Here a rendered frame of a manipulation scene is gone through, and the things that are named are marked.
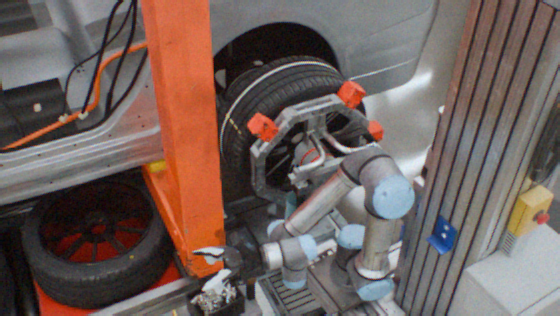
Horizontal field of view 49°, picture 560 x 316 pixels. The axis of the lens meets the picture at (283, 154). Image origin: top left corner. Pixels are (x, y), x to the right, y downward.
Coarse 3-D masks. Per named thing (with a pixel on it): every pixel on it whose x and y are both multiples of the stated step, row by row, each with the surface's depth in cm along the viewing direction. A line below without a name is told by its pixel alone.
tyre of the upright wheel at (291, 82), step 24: (264, 72) 256; (288, 72) 253; (312, 72) 254; (336, 72) 267; (264, 96) 248; (288, 96) 245; (312, 96) 251; (240, 120) 251; (240, 144) 251; (240, 168) 259
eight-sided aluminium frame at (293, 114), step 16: (336, 96) 252; (288, 112) 243; (304, 112) 243; (320, 112) 247; (352, 112) 256; (288, 128) 244; (256, 144) 249; (272, 144) 246; (352, 144) 277; (256, 160) 248; (256, 176) 254; (256, 192) 261; (272, 192) 266; (288, 192) 280
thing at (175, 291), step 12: (156, 288) 267; (168, 288) 267; (180, 288) 268; (192, 288) 272; (132, 300) 262; (144, 300) 262; (156, 300) 265; (168, 300) 269; (180, 300) 273; (96, 312) 258; (108, 312) 258; (120, 312) 259; (132, 312) 263; (144, 312) 266; (156, 312) 270
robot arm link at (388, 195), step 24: (360, 168) 175; (384, 168) 171; (384, 192) 166; (408, 192) 168; (384, 216) 170; (384, 240) 183; (360, 264) 195; (384, 264) 192; (360, 288) 196; (384, 288) 196
